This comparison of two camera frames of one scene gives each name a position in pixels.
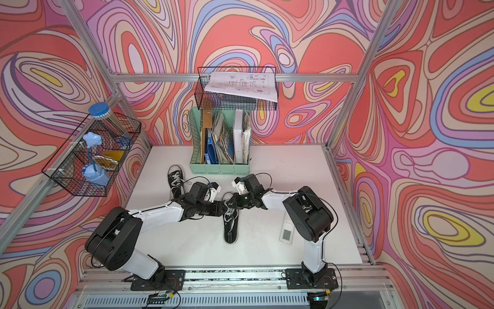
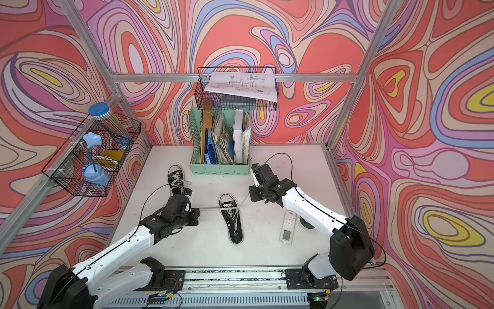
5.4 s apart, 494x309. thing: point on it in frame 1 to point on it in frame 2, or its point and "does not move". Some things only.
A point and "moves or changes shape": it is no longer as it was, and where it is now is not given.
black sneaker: x=231 y=222 moves or changes shape
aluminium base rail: x=109 y=287 does not move
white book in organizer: x=238 y=138 does not move
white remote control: x=287 y=230 does not move
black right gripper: x=237 y=203 to x=255 y=197
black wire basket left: x=86 y=164 does not move
